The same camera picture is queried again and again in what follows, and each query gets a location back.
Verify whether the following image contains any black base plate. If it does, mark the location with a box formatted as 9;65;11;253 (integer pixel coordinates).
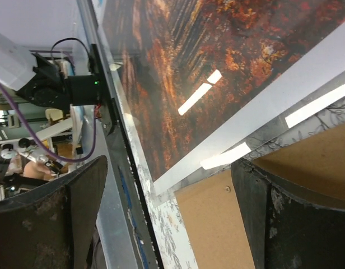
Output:
90;44;163;268

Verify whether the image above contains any floral patterned table mat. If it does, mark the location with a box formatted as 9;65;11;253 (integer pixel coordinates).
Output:
151;98;345;268

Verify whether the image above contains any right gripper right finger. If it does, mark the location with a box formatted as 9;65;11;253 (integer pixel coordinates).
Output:
230;159;345;268

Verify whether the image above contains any aluminium rail bar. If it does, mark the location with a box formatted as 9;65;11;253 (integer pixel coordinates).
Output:
94;122;138;268

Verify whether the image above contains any brown frame backing board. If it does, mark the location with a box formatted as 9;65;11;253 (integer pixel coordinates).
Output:
177;124;345;268

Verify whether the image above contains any autumn forest photo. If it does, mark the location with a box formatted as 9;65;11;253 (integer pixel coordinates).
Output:
91;0;345;197

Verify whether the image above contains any clear glass frame pane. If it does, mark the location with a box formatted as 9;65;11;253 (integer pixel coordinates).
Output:
77;0;345;210

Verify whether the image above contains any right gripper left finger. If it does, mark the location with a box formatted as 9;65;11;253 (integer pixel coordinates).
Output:
0;155;108;268

